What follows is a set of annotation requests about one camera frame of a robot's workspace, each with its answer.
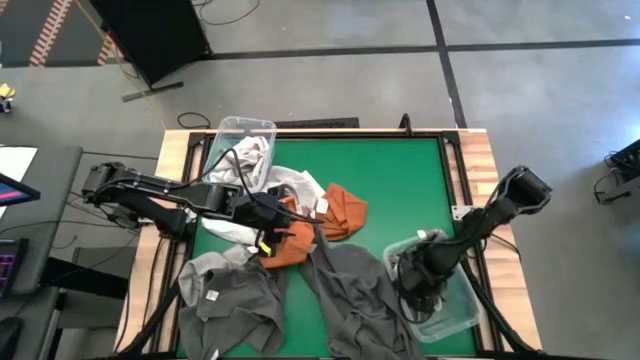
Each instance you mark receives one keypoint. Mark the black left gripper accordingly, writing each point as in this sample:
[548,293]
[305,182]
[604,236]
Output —
[260,210]

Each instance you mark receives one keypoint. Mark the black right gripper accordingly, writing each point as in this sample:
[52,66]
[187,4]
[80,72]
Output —
[425,270]

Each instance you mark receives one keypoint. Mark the white light grey garments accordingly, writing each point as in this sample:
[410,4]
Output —
[300,185]

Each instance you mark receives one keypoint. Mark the clear plastic bin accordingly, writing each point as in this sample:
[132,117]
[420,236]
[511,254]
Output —
[235,127]
[460,320]

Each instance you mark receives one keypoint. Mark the dark grey waffle towel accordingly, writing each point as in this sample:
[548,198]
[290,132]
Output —
[350,300]

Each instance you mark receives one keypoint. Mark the light grey towel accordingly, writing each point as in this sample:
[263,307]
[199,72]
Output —
[195,275]

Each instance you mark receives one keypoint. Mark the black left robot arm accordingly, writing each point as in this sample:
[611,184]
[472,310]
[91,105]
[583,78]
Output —
[150,187]

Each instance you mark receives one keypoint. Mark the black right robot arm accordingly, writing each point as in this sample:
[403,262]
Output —
[500,210]

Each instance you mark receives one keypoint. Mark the yellow tag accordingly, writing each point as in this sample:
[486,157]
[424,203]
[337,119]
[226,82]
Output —
[266,249]

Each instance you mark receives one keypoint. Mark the black rig strut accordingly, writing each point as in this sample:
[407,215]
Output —
[505,320]
[155,317]

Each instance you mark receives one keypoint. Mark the black floor strip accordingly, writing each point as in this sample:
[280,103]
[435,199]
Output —
[320,123]

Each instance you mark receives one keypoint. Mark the black table clamp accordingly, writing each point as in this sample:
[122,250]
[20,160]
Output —
[406,125]

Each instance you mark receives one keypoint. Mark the black desk base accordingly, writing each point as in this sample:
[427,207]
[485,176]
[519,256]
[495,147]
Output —
[85,280]

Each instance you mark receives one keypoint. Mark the grey desk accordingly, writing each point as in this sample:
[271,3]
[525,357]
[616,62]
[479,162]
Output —
[55,200]

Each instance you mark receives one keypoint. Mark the black panel board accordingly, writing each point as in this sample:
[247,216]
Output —
[150,35]

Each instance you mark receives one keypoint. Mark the black monitor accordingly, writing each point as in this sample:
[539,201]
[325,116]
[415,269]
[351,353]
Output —
[15,192]

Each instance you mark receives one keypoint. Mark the backlit black keyboard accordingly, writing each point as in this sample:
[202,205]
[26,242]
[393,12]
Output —
[10,265]

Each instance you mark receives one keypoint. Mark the white paper sheet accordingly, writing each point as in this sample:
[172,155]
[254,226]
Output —
[15,160]

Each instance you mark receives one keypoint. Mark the small yellow object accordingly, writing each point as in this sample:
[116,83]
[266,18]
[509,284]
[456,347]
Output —
[6,92]

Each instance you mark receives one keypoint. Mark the silver metal bracket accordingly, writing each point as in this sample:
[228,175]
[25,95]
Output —
[457,212]

